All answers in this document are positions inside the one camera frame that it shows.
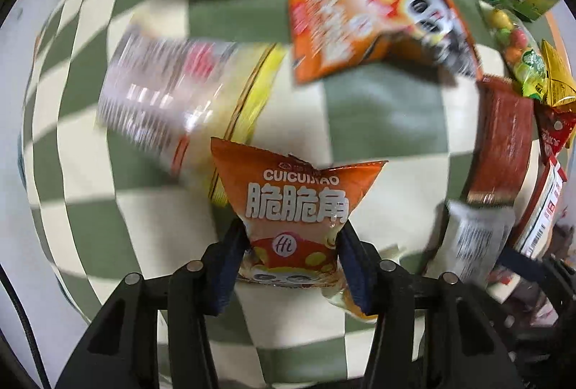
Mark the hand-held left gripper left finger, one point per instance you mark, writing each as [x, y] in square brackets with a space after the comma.
[227, 267]

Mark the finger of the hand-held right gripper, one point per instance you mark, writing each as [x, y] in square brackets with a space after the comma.
[522, 261]

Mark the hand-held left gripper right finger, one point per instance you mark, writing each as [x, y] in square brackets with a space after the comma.
[357, 281]

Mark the red white barcode snack packet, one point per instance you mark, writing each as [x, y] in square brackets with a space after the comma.
[540, 213]

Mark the white printed snack packet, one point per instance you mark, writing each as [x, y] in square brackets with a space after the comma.
[477, 236]

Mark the orange triangle-print snack packet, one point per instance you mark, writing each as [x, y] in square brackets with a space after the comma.
[292, 209]

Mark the red-brown flat snack packet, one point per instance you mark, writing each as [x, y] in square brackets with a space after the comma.
[504, 137]

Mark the small dark red snack packet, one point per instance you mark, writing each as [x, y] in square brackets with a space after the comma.
[555, 130]

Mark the green white checkered cloth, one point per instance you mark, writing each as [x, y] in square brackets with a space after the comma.
[382, 110]

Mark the clear yellow-edged snack packet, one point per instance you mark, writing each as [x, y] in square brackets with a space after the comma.
[171, 92]

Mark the gold foil snack packet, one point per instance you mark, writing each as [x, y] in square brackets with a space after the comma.
[558, 69]

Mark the clear bag of colourful candies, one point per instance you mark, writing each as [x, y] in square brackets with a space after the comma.
[517, 42]

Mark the orange panda snack packet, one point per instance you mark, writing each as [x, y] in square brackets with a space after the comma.
[342, 20]

